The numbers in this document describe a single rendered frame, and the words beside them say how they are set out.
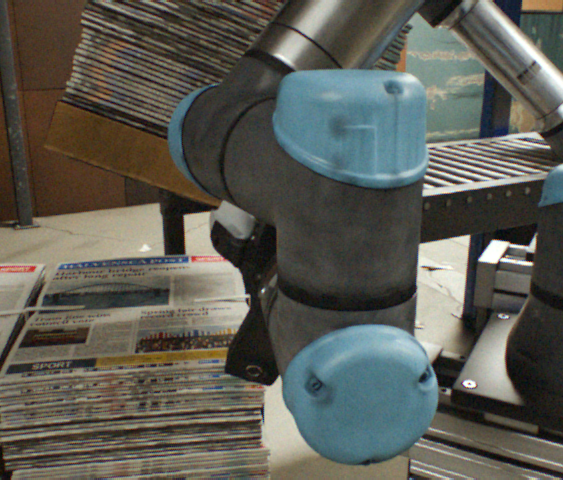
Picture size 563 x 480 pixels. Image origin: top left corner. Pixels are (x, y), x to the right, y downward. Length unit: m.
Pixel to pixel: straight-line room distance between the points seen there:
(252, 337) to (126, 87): 0.25
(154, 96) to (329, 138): 0.33
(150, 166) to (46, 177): 3.84
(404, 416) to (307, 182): 0.12
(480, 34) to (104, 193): 3.57
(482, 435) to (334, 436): 0.48
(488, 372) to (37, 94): 3.86
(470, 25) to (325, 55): 0.83
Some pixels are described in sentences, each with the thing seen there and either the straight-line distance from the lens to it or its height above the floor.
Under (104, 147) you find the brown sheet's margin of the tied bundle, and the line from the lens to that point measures 0.61.
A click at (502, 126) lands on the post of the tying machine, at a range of 2.66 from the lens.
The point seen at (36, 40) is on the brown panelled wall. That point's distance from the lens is 4.35.
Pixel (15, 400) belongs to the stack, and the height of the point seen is 0.80.
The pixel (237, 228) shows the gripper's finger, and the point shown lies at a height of 1.01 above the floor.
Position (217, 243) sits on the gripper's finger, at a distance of 0.56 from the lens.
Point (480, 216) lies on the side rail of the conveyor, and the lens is 1.70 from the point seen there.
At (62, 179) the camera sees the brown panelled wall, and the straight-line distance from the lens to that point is 4.46.
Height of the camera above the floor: 1.18
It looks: 18 degrees down
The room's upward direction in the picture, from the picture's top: straight up
